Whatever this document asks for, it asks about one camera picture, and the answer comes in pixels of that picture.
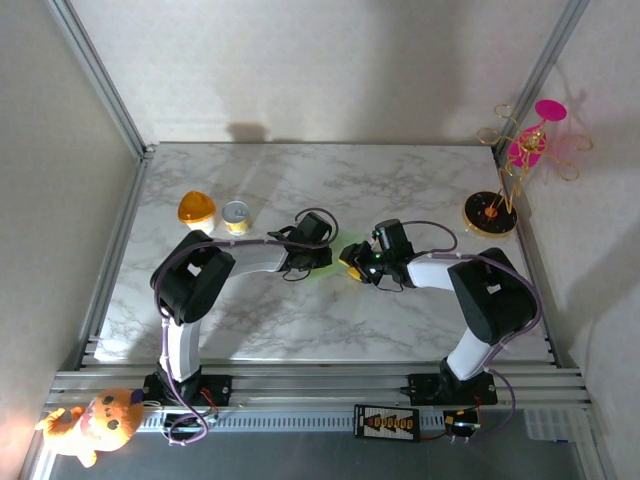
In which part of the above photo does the green paper sheet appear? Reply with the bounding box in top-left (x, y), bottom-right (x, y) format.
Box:
top-left (298, 230), bottom-right (354, 287)

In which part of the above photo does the yellow tin can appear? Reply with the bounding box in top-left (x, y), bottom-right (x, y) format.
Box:
top-left (221, 200), bottom-right (253, 237)

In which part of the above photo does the white cup with orange lid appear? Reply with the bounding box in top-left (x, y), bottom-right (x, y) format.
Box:
top-left (177, 190), bottom-right (218, 237)

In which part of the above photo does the black module with yellow connector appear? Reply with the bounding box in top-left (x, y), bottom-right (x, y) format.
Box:
top-left (443, 409), bottom-right (482, 444)

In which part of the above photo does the pink plastic glass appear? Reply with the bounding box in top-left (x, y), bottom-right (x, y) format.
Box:
top-left (507, 98), bottom-right (569, 169)

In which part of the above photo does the clear plastic compartment box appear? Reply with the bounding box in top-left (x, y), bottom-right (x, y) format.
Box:
top-left (522, 407), bottom-right (591, 444)

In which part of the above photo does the orange plush toy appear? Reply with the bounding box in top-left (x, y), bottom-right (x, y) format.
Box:
top-left (33, 388), bottom-right (146, 469)

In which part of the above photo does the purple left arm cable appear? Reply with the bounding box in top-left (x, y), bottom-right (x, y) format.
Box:
top-left (154, 208), bottom-right (339, 447)

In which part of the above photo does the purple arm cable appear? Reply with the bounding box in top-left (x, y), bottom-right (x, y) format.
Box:
top-left (154, 208), bottom-right (339, 447)
top-left (399, 219), bottom-right (544, 444)

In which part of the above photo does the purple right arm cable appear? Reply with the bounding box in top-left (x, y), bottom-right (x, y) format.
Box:
top-left (399, 219), bottom-right (544, 444)

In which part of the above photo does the gold wire stand black base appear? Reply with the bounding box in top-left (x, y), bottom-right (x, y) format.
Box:
top-left (462, 103), bottom-right (595, 239)

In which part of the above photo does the aluminium frame cross rail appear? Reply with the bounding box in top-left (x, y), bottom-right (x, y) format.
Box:
top-left (44, 367), bottom-right (596, 419)

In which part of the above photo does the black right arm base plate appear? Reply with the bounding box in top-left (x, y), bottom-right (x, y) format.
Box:
top-left (407, 372), bottom-right (499, 407)

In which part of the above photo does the aluminium frame side rail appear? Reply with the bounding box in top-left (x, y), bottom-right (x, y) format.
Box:
top-left (493, 144), bottom-right (572, 370)
top-left (74, 147), bottom-right (154, 371)

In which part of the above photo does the grey slotted cable duct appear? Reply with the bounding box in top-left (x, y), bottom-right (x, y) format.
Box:
top-left (137, 410), bottom-right (449, 434)

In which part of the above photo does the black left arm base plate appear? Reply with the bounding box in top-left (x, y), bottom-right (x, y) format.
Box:
top-left (143, 373), bottom-right (234, 407)

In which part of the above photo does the aluminium frame post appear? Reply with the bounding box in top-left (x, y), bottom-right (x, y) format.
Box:
top-left (47, 0), bottom-right (156, 159)
top-left (492, 0), bottom-right (591, 151)

